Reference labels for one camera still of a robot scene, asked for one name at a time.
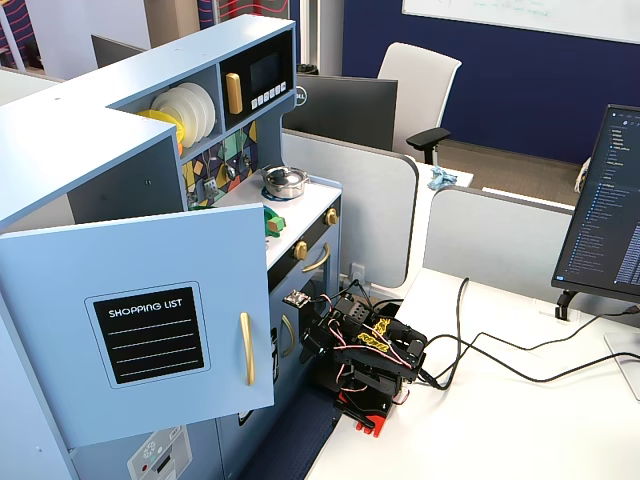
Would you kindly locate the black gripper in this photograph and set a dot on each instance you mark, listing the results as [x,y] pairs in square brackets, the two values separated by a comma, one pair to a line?
[311,344]

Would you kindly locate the red robot base clamp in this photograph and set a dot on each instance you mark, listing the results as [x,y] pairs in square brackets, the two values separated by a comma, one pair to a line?
[372,425]

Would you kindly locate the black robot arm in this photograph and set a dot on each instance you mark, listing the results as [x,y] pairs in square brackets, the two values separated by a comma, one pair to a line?
[380,350]

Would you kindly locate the green recipient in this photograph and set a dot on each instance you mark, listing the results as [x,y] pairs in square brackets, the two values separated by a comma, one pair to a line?
[276,225]

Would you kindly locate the blue shopping list cabinet door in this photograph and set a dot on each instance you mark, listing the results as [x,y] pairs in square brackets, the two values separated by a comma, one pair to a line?
[60,260]

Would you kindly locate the gold stove knob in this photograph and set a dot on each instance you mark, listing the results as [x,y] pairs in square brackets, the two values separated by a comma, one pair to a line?
[331,217]
[300,250]

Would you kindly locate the grey rounded desk divider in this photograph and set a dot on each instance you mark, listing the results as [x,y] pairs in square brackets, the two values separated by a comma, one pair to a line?
[370,210]

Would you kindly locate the silver toy pot with lid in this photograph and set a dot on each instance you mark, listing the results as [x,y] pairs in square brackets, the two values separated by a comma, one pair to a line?
[285,185]

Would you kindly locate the silver toy grater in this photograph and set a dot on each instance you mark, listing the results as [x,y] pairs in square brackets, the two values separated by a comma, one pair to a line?
[210,186]

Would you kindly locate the hanging toy utensil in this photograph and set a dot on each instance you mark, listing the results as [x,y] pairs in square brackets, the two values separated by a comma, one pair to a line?
[245,159]
[228,170]

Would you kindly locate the grey dark-trimmed desk divider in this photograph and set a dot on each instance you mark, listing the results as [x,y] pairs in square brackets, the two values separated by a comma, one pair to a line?
[490,240]

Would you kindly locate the crumpled blue cloth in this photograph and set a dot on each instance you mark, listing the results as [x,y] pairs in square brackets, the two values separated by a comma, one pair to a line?
[441,179]

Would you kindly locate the black Dell monitor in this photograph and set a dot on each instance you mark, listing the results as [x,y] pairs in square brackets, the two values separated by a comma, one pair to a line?
[345,110]

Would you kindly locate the white toy plate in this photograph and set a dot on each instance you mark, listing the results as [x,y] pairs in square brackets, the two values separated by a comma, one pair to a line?
[167,107]
[199,112]
[210,112]

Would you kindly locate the yellow toy plate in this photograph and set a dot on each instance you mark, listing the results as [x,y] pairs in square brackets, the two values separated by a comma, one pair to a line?
[160,115]

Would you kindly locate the white office chair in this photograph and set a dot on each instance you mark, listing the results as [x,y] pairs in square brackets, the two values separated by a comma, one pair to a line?
[415,75]

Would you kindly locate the monitor showing code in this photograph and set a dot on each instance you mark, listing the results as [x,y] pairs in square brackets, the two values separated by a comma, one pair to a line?
[605,225]

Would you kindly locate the silver monitor base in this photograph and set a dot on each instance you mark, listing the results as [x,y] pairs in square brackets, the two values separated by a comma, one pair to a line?
[625,360]

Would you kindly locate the white beige bundle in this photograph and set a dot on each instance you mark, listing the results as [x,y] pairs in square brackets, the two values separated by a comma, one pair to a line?
[584,175]

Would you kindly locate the blue toy kitchen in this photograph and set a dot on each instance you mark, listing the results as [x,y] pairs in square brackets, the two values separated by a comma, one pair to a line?
[50,140]

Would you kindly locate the dark monitor back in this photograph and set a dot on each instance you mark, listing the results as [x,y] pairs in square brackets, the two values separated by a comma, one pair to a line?
[112,52]

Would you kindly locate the whiteboard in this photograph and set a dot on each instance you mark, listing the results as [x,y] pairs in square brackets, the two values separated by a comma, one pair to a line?
[525,15]

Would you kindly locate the small wrist camera board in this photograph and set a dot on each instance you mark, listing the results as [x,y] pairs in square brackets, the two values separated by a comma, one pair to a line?
[297,299]

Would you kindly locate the white wall plug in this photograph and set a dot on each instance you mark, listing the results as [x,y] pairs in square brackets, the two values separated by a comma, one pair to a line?
[358,273]

